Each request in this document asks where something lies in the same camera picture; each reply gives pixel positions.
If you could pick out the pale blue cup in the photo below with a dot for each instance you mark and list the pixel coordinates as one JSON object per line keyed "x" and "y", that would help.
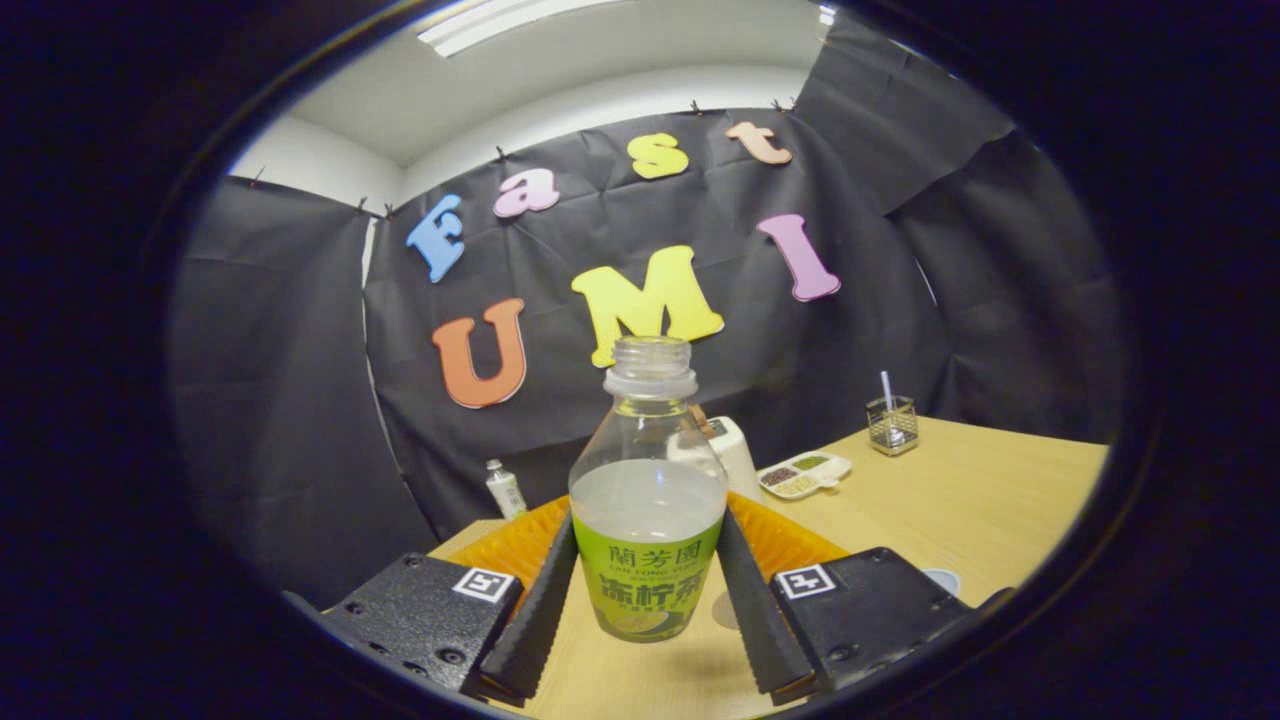
{"x": 945, "y": 580}

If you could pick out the clear juice bottle green label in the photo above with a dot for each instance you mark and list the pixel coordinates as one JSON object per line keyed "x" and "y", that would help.
{"x": 648, "y": 570}

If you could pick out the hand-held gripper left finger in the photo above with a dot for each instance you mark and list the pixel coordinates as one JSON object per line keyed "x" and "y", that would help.
{"x": 540, "y": 610}

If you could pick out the white toaster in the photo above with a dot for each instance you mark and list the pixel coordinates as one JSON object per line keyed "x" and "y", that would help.
{"x": 740, "y": 460}

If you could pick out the long ceiling light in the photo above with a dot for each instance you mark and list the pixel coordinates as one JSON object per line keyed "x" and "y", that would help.
{"x": 500, "y": 25}

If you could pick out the wooden table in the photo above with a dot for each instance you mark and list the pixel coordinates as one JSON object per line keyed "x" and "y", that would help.
{"x": 950, "y": 500}

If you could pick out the white divided tray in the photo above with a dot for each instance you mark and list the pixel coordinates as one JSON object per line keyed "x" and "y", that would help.
{"x": 805, "y": 475}

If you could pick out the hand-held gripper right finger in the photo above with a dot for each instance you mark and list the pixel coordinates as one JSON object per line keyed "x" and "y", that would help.
{"x": 755, "y": 610}

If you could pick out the brown bread slice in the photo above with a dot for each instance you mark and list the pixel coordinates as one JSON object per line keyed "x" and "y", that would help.
{"x": 704, "y": 418}

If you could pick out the white straw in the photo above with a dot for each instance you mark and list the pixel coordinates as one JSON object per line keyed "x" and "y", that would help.
{"x": 886, "y": 388}

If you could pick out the black backdrop cloth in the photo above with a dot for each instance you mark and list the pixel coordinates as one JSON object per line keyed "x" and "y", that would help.
{"x": 450, "y": 450}

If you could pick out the round brown coaster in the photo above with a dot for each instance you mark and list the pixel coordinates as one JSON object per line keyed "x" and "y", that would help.
{"x": 724, "y": 612}

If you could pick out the white bottle with green label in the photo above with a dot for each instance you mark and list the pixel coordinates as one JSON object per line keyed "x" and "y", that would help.
{"x": 505, "y": 492}

